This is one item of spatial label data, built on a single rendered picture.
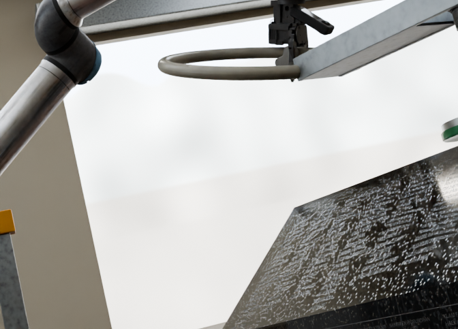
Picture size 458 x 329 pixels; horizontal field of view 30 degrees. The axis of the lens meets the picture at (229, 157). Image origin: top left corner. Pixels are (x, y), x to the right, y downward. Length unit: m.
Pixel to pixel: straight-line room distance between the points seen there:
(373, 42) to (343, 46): 0.09
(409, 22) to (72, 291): 6.72
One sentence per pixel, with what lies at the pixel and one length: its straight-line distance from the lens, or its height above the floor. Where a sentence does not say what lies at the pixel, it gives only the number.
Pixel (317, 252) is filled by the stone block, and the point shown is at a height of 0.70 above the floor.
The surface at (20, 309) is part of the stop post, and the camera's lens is 3.09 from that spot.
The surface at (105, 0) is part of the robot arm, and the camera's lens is 2.30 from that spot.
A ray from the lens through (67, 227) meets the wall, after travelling 8.08.
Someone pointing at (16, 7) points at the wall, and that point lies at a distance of 8.54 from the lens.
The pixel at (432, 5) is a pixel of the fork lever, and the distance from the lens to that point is 1.52.
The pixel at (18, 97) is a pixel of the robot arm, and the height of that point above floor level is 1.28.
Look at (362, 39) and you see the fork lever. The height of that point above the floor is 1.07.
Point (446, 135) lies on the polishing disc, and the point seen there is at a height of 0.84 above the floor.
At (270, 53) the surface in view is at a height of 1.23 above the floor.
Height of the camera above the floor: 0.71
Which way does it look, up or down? 7 degrees up
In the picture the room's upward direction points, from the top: 13 degrees counter-clockwise
